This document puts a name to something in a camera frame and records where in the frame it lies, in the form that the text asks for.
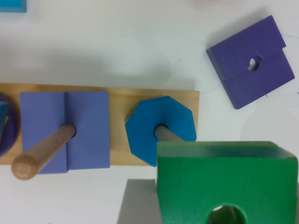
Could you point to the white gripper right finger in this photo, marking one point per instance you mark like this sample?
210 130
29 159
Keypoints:
297 206

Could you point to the lavender square block on peg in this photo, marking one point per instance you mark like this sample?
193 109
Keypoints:
42 113

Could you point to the wooden front peg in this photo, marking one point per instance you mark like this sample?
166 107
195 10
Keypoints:
162 133

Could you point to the blue octagon block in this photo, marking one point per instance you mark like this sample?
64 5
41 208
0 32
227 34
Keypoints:
147 116

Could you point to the dark purple square block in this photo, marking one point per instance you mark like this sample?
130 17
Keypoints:
251 63

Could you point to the wooden middle peg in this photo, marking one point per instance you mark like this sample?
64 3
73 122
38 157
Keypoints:
29 163

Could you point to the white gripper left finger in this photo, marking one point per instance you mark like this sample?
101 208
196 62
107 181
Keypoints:
140 203

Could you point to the wooden peg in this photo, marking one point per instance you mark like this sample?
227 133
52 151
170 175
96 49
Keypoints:
29 163
162 133

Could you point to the light blue square block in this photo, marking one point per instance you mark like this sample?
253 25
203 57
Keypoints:
13 6

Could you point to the wooden peg base board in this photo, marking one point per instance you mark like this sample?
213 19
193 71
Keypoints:
121 104

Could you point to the green square block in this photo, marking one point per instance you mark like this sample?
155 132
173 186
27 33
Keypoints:
226 183

